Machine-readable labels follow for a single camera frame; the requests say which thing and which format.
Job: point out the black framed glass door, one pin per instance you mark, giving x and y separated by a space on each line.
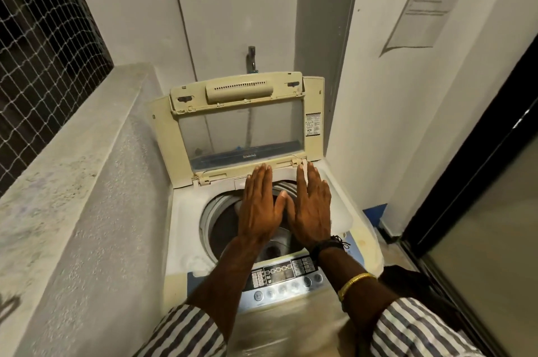
462 167

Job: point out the metal wall tap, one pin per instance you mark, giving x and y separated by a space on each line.
251 59

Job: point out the gold bangle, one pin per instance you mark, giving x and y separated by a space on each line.
353 283

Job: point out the person's right forearm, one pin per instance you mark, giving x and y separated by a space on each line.
357 302

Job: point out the glass-windowed washing machine lid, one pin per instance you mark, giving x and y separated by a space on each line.
168 138

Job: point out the person's left forearm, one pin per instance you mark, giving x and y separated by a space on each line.
227 285

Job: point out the printed paper notice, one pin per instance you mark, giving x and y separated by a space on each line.
424 12

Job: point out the black thread wristband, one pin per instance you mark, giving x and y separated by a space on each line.
323 246

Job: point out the cream blue washing machine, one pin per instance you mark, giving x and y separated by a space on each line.
185 218

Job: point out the person's left hand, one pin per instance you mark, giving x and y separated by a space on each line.
258 209

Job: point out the person's right hand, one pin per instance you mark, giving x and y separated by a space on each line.
311 214

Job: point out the white window safety net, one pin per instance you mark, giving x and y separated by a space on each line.
42 54

